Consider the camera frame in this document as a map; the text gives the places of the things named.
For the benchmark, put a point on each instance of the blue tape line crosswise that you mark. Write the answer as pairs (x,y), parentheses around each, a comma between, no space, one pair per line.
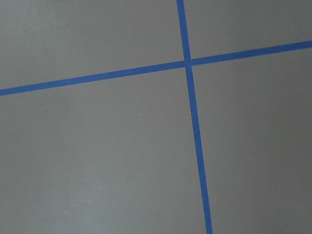
(157,68)

